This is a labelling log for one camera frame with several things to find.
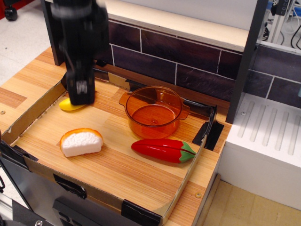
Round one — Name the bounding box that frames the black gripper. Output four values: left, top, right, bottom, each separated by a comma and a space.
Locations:
57, 4, 109, 105

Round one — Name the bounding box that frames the black bracket with screw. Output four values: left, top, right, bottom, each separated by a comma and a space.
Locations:
11, 200, 98, 226

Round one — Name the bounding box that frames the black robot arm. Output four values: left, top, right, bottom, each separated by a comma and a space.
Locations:
51, 0, 109, 105

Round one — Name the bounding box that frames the black caster wheel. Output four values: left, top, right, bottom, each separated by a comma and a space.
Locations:
3, 0, 19, 21

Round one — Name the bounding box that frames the dark grey left post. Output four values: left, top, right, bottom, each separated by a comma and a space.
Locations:
41, 0, 64, 65

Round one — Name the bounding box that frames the white sink drainboard unit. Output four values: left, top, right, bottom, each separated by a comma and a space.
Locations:
218, 94, 301, 210

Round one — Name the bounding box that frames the cardboard fence with black tape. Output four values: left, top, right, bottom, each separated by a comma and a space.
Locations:
0, 66, 218, 226

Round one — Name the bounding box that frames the white metal frame with cables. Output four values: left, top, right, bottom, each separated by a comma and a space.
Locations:
256, 0, 301, 55

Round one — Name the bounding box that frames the orange transparent plastic pot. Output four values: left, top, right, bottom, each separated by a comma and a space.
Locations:
119, 86, 190, 139

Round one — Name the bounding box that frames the dark grey vertical post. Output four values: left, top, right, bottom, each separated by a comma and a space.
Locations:
226, 0, 268, 124

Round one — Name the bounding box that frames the yellow toy banana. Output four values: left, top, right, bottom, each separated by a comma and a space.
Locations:
59, 91, 94, 112

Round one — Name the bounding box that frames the red toy chili pepper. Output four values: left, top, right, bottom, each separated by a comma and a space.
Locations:
131, 139, 197, 163

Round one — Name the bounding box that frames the light wooden shelf ledge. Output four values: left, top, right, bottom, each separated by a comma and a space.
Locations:
105, 0, 249, 52

